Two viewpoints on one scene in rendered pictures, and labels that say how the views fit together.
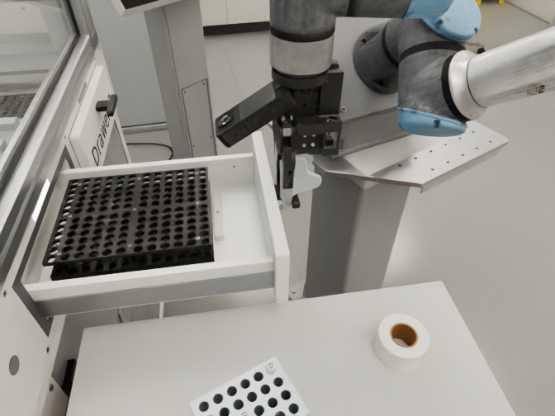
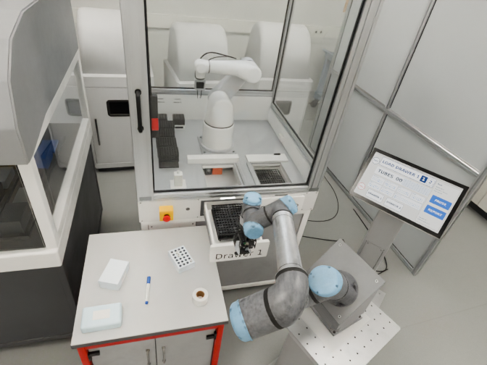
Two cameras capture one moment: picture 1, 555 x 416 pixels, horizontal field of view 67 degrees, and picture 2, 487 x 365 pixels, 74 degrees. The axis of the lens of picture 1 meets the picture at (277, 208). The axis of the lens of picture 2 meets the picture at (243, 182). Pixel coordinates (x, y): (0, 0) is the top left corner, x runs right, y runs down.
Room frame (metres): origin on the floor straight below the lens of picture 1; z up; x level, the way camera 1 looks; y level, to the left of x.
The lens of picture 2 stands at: (0.26, -1.02, 2.08)
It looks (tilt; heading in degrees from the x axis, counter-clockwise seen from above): 37 degrees down; 80
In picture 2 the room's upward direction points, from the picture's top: 9 degrees clockwise
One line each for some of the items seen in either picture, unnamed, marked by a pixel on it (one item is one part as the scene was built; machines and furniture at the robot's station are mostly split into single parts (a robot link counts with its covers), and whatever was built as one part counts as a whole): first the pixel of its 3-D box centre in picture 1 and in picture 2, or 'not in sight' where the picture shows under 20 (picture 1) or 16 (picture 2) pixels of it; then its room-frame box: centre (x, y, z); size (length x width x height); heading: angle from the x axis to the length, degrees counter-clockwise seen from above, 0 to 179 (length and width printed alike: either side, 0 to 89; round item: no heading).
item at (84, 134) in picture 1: (97, 120); (280, 204); (0.75, 0.37, 0.87); 0.29 x 0.02 x 0.11; 9
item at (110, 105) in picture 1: (106, 106); not in sight; (0.75, 0.34, 0.91); 0.07 x 0.04 x 0.01; 9
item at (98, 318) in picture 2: not in sight; (101, 317); (-0.09, -0.27, 0.78); 0.15 x 0.10 x 0.04; 10
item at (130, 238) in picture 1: (139, 224); (230, 222); (0.45, 0.21, 0.87); 0.22 x 0.18 x 0.06; 99
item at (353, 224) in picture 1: (352, 232); (308, 350); (0.90, -0.23, 0.38); 0.30 x 0.30 x 0.76; 33
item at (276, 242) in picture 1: (268, 208); (239, 250); (0.48, 0.02, 0.87); 0.29 x 0.02 x 0.11; 9
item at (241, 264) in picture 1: (134, 227); (230, 221); (0.45, 0.22, 0.86); 0.40 x 0.26 x 0.06; 99
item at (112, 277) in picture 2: not in sight; (114, 274); (-0.09, -0.06, 0.79); 0.13 x 0.09 x 0.05; 79
